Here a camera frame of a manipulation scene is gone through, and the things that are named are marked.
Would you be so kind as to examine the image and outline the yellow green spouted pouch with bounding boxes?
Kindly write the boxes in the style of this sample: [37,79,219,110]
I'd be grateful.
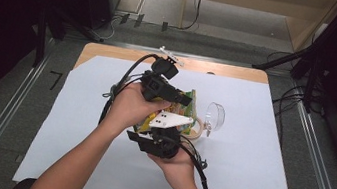
[133,81,203,142]

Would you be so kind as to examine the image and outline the clear jar with hinged lid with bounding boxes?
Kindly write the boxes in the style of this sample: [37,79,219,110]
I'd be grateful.
[183,98,228,146]

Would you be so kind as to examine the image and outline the left hand-held gripper cable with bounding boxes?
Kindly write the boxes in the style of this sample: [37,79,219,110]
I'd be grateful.
[97,47,160,133]

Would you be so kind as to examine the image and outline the person's right hand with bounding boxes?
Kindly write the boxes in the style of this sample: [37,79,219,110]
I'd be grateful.
[142,146,202,189]

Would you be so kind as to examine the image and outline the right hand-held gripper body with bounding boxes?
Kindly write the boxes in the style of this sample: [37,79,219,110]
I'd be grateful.
[138,107,196,162]

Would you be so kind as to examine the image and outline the light blue table mat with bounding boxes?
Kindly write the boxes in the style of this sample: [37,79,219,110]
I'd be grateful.
[11,46,314,189]

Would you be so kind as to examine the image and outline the black tripod stand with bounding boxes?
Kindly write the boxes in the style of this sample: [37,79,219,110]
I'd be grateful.
[245,0,337,116]

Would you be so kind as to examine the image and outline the person's left hand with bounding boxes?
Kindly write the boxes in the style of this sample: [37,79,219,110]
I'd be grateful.
[99,78,173,139]

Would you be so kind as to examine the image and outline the white floor cable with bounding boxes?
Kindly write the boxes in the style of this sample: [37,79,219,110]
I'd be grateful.
[92,12,124,43]

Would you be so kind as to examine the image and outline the right hand-held gripper cable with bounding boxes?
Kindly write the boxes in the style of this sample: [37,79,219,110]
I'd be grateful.
[172,136,222,189]

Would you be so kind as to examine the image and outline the light wooden shelf unit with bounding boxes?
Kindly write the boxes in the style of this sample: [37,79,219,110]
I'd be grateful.
[177,0,337,58]

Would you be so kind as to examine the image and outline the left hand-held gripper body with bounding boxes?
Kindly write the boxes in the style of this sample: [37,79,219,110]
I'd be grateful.
[137,43,187,106]

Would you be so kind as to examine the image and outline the black metal stand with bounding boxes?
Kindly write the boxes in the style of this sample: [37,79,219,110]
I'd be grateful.
[30,1,102,76]

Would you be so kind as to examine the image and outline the hand-held gripper cable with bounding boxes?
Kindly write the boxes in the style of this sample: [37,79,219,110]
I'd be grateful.
[97,47,160,133]
[172,136,222,189]

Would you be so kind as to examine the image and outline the black floor cables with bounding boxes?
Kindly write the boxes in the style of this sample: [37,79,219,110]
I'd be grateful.
[253,48,332,155]

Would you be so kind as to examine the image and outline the black hanging cable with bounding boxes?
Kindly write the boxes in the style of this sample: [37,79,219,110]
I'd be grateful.
[179,0,205,33]

